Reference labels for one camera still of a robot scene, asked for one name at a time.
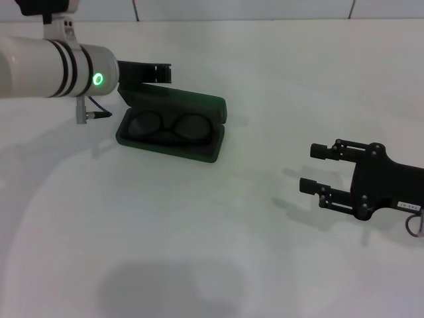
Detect green glasses case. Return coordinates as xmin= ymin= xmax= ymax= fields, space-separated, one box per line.
xmin=115 ymin=82 xmax=228 ymax=165

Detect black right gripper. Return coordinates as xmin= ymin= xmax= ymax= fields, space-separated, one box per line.
xmin=299 ymin=138 xmax=424 ymax=222

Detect black round-frame glasses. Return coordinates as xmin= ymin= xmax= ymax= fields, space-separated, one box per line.
xmin=127 ymin=111 xmax=215 ymax=146

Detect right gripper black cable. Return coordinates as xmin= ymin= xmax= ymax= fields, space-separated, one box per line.
xmin=404 ymin=211 xmax=424 ymax=239

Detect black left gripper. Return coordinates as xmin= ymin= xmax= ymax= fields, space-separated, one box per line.
xmin=117 ymin=60 xmax=173 ymax=90

